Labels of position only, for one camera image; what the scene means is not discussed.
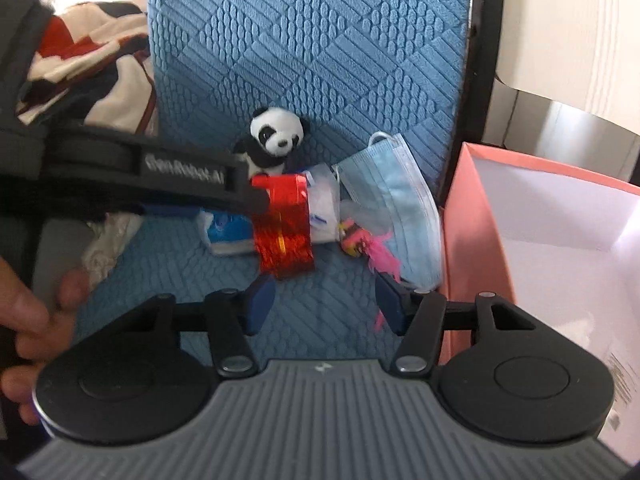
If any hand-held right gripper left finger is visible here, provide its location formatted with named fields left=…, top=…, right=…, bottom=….
left=127, top=274, right=277, bottom=377

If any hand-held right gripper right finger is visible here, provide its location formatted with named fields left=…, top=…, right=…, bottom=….
left=375, top=271, right=539, bottom=376

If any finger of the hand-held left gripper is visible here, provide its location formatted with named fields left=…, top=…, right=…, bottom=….
left=226, top=160, right=272, bottom=217

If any cartoon print tissue packet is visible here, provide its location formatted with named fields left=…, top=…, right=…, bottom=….
left=197, top=209, right=262, bottom=259

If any red foil packet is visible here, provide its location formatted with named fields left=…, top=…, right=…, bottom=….
left=250, top=172, right=317, bottom=281

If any blue face mask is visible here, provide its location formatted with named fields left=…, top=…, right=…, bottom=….
left=337, top=131, right=444, bottom=291

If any pink cardboard box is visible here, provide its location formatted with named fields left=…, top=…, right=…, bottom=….
left=442, top=141, right=640, bottom=466

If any person's left hand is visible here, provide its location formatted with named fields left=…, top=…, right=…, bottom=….
left=0, top=256, right=93, bottom=427

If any panda plush toy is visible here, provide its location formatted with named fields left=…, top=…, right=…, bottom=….
left=232, top=106, right=311, bottom=179

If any clear plastic packet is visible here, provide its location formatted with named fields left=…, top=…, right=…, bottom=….
left=299, top=162, right=352, bottom=245

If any yellow pink feather toy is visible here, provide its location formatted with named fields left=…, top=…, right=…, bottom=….
left=339, top=217, right=402, bottom=332

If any floral lace cloth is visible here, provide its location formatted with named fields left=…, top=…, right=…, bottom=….
left=81, top=211, right=147, bottom=282

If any cream black red blanket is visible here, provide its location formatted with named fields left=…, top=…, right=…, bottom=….
left=17, top=0, right=162, bottom=139

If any blue textured seat cover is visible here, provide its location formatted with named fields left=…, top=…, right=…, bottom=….
left=75, top=0, right=474, bottom=376

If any black chair frame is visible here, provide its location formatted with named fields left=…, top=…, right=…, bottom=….
left=437, top=0, right=502, bottom=203

